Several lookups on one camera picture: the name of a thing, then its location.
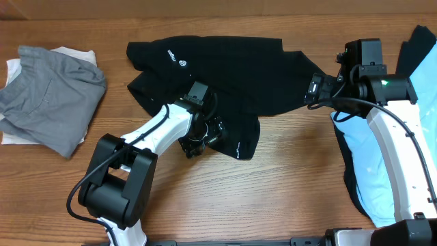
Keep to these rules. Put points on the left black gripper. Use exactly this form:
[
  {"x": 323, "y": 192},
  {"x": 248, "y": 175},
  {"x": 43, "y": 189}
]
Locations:
[{"x": 216, "y": 128}]

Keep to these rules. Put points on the black Sydrogen garment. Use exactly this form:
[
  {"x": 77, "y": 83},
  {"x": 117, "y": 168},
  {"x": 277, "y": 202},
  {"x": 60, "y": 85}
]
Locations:
[{"x": 252, "y": 77}]

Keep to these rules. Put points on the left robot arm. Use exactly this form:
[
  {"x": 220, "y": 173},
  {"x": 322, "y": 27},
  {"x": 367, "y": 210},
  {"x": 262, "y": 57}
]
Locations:
[{"x": 118, "y": 181}]

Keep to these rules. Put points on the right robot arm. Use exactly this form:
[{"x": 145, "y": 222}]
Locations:
[{"x": 368, "y": 85}]

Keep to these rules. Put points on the black garment under blue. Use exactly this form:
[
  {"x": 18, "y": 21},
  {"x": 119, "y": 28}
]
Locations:
[{"x": 365, "y": 176}]

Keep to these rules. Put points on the light blue garment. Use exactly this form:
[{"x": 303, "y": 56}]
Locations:
[{"x": 407, "y": 158}]

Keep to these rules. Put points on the grey folded garment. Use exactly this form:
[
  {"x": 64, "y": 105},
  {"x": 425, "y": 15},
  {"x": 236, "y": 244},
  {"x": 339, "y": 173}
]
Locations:
[{"x": 52, "y": 100}]

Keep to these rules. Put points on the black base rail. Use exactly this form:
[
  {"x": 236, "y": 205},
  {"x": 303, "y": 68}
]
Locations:
[{"x": 235, "y": 242}]

